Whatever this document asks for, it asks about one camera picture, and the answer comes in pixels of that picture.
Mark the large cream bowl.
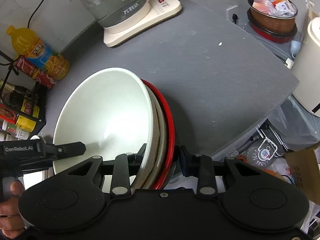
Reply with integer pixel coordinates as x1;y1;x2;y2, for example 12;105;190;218
53;68;159;189

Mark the person's left hand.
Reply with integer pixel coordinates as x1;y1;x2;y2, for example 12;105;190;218
0;180;25;239

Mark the dark soy sauce bottle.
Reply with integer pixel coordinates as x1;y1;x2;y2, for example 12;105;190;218
2;82;40;118

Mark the red soda can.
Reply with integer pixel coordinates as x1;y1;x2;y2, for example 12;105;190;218
14;56;56;89

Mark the cardboard box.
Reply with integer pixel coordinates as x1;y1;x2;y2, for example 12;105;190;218
285;143;320;205

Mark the orange juice bottle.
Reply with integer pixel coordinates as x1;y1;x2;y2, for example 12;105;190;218
7;25;70;81

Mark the white air fryer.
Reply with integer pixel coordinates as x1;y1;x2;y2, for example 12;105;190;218
291;17;320;116

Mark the cream kettle base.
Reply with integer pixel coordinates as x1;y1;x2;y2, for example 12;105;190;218
104;0;182;47

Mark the brown pot with packets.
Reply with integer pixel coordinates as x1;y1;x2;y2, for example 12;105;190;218
247;0;298;43

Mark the glass electric kettle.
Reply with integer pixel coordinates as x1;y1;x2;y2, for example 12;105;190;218
71;0;150;34

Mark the black wire rack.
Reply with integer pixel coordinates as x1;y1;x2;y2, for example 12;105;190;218
1;52;48;139

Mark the black power cable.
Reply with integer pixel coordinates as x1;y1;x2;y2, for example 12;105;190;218
26;0;53;29

